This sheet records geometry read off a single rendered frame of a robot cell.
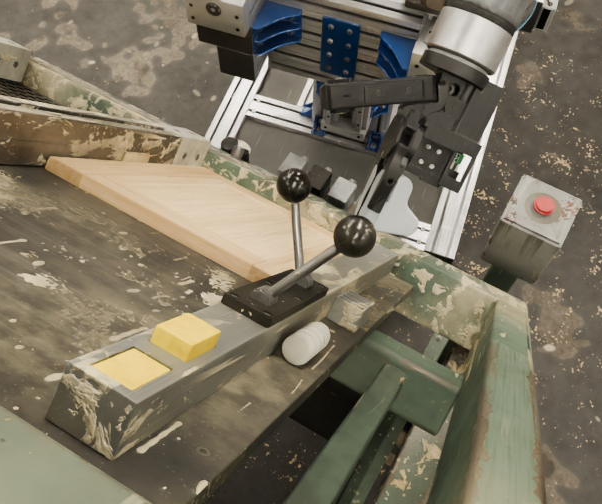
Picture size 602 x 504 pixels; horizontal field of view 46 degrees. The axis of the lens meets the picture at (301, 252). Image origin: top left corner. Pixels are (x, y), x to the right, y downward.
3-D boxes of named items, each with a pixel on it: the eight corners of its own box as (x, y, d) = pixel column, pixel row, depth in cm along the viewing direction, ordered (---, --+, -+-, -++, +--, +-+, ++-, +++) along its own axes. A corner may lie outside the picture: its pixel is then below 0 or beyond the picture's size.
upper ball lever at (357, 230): (271, 318, 67) (388, 240, 63) (257, 326, 64) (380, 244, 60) (250, 285, 67) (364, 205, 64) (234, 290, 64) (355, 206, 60)
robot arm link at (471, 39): (452, 2, 66) (434, 11, 74) (430, 49, 67) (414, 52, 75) (523, 37, 67) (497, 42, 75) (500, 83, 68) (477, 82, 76)
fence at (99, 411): (389, 273, 131) (399, 254, 131) (111, 462, 41) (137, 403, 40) (366, 261, 133) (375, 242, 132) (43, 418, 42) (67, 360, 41)
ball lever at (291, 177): (322, 289, 78) (314, 166, 77) (313, 294, 74) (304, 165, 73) (290, 290, 79) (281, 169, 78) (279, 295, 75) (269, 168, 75)
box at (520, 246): (553, 242, 149) (584, 198, 133) (531, 287, 145) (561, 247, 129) (500, 217, 152) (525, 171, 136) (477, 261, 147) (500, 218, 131)
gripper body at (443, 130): (455, 200, 70) (513, 86, 68) (377, 165, 69) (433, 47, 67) (439, 189, 78) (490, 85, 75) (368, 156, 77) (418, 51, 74)
